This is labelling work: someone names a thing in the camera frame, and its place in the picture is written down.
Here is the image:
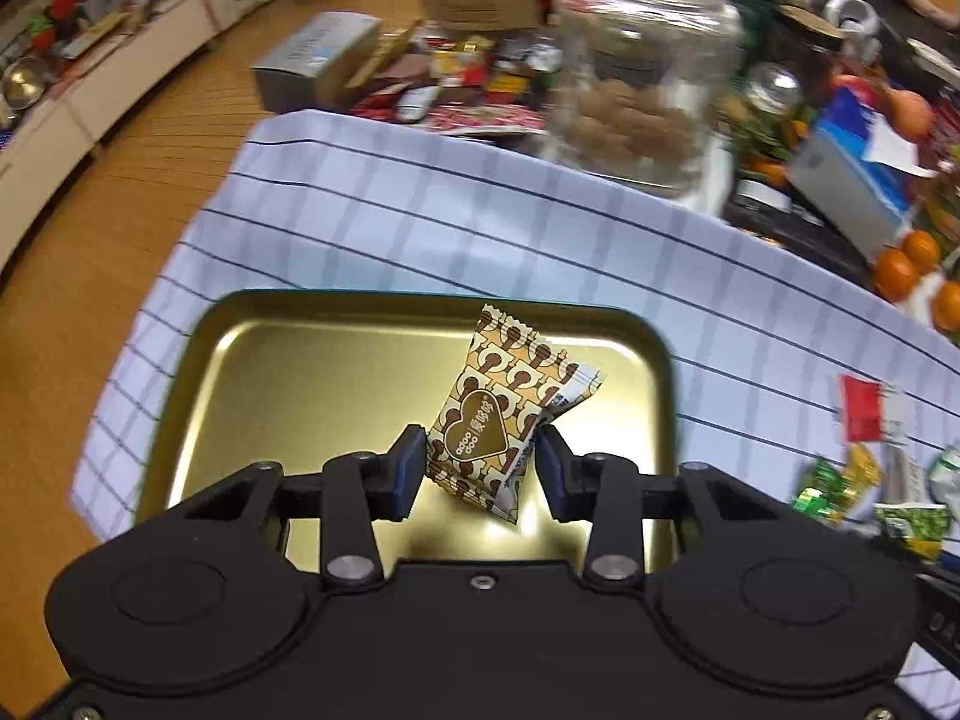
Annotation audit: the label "gold metal tin tray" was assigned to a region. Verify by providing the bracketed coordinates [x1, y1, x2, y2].
[135, 289, 680, 578]

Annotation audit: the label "metal bowl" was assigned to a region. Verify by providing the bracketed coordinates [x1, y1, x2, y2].
[4, 56, 53, 110]

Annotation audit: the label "grey cardboard box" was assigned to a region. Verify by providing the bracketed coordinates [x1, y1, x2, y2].
[251, 13, 382, 112]

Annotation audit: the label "green bottle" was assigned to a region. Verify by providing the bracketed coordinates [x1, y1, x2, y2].
[731, 0, 781, 76]

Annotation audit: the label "glass jar of walnuts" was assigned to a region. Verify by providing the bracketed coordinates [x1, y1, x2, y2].
[547, 0, 743, 200]

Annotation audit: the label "red white snack packet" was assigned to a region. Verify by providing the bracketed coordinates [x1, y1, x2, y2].
[838, 375, 912, 442]

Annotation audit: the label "orange mandarin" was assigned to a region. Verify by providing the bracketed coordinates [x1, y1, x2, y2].
[900, 229, 942, 275]
[874, 247, 920, 302]

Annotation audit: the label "brown cardboard box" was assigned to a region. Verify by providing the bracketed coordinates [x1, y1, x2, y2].
[420, 0, 548, 32]

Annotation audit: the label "blue checked tablecloth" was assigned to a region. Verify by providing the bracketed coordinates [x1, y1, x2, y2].
[71, 109, 960, 713]

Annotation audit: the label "green foil candies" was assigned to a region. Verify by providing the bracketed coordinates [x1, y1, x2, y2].
[793, 457, 850, 526]

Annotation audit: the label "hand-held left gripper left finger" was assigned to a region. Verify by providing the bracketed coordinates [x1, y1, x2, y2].
[169, 424, 430, 590]

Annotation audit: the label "white low cabinet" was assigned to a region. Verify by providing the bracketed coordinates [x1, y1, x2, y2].
[0, 0, 220, 271]

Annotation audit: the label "white green snack packet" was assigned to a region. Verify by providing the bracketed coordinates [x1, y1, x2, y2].
[874, 502, 944, 560]

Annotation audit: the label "pile of assorted snack packets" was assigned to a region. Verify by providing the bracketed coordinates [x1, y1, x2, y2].
[352, 22, 563, 136]

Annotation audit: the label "brown patterned snack packet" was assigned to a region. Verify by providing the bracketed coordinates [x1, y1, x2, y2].
[426, 302, 607, 527]

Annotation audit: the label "blue tissue box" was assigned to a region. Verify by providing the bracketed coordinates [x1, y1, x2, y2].
[787, 86, 938, 263]

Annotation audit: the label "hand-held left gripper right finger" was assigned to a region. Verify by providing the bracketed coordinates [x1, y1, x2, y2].
[535, 424, 785, 592]

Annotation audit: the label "small clear plastic jar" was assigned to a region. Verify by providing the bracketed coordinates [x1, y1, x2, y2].
[746, 64, 803, 119]

